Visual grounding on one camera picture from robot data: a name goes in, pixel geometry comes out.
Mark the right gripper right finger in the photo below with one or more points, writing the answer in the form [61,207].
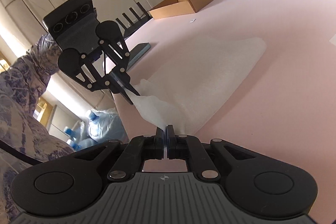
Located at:
[190,149]

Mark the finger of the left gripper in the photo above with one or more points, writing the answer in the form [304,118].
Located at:
[121,76]
[116,88]

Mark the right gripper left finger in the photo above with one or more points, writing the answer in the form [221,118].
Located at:
[134,155]

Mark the person left forearm sleeve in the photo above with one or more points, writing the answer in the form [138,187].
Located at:
[21,87]

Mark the blue water jug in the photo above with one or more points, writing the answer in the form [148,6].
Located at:
[76,135]
[104,125]

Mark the black wifi router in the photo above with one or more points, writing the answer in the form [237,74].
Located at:
[137,23]

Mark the white label sticker sheet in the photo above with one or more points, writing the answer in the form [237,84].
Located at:
[333,40]

